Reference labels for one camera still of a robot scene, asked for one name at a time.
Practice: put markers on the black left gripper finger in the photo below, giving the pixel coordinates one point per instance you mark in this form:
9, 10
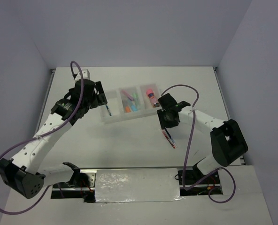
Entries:
99, 88
99, 100

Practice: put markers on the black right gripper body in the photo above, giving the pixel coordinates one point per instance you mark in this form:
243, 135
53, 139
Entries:
170, 123

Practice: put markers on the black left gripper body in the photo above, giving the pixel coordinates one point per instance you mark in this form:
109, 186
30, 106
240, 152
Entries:
90, 104

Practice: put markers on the dark blue pen refill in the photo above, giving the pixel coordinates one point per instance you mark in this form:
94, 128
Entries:
172, 140

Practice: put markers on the pink capped glue bottle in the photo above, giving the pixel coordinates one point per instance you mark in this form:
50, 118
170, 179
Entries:
152, 98

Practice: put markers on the red pen refill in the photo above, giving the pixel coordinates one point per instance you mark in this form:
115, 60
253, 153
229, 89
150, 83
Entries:
168, 139

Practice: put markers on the orange capped highlighter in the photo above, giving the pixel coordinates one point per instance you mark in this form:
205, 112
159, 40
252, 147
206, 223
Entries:
126, 107

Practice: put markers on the purple highlighter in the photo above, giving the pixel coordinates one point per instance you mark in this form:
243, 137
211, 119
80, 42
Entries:
127, 95

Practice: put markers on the blue highlighter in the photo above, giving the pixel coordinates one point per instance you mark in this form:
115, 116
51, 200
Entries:
133, 106

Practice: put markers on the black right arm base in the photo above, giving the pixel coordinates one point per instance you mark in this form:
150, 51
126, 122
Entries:
191, 177

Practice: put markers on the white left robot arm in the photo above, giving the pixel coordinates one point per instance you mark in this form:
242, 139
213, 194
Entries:
21, 172

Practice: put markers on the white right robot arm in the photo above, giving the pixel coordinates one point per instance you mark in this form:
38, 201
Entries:
227, 140

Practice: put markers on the white three-compartment tray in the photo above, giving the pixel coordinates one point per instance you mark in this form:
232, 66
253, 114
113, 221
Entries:
115, 102

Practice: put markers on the silver foil tape sheet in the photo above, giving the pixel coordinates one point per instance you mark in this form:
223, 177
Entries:
137, 185

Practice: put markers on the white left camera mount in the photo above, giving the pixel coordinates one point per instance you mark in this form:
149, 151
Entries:
86, 75

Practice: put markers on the aluminium left table rail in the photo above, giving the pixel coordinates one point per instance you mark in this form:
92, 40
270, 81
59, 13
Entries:
45, 99

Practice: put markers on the aluminium table edge rail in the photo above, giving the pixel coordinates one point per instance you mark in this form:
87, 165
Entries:
242, 161

